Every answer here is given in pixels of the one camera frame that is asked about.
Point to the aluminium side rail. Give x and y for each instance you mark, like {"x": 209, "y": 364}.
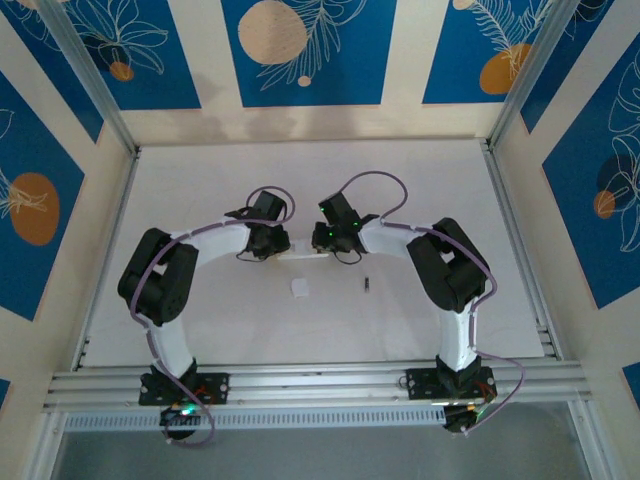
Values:
{"x": 504, "y": 195}
{"x": 124, "y": 200}

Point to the white battery cover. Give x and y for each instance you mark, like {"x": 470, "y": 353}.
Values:
{"x": 300, "y": 288}

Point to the small dark battery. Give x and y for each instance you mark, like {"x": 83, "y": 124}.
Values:
{"x": 367, "y": 285}

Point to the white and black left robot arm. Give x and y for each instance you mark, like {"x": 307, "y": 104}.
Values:
{"x": 170, "y": 345}

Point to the white remote control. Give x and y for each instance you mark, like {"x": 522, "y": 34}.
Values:
{"x": 302, "y": 247}

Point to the aluminium corner post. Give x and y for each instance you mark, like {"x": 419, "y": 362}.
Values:
{"x": 530, "y": 70}
{"x": 95, "y": 85}

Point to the aluminium frame leg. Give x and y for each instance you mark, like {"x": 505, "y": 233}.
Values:
{"x": 590, "y": 445}
{"x": 47, "y": 445}

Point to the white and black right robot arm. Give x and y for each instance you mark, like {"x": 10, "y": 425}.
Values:
{"x": 460, "y": 340}

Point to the black controller board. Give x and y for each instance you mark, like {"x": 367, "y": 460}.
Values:
{"x": 170, "y": 416}
{"x": 457, "y": 422}

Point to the aluminium frame rail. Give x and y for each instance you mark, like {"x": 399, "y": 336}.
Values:
{"x": 320, "y": 380}

